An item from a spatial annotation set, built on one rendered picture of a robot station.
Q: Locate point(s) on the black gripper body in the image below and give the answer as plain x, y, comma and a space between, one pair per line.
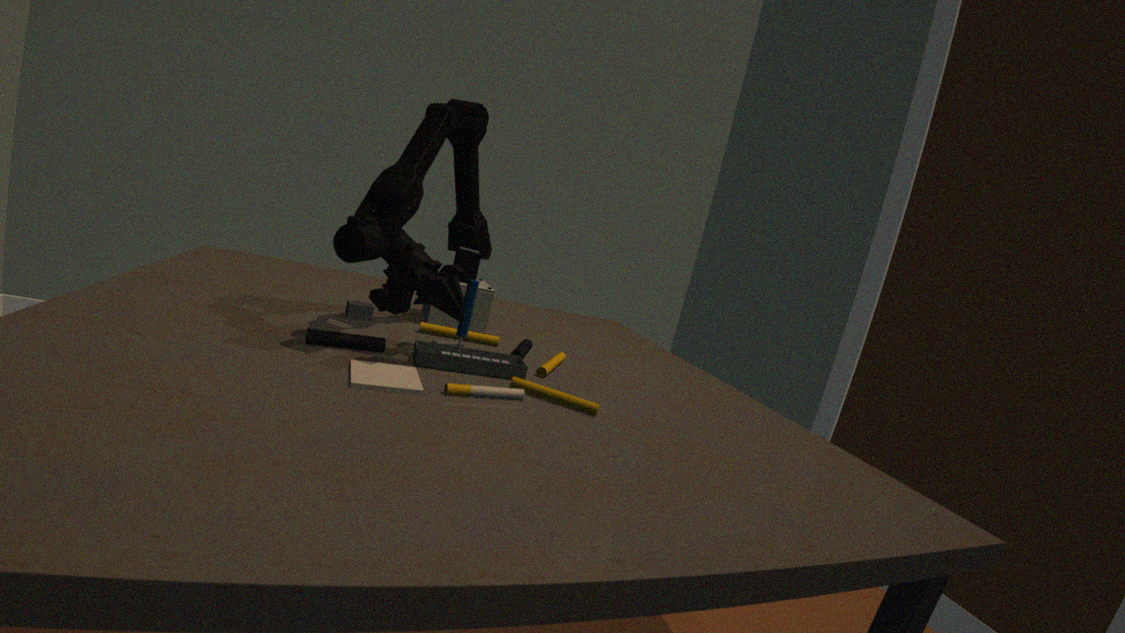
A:
415, 270

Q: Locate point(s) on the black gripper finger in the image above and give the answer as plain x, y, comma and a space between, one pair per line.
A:
455, 285
440, 295

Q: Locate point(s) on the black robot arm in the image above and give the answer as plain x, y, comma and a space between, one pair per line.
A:
396, 194

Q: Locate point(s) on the grey keyboard with keys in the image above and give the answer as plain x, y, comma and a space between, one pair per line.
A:
468, 361

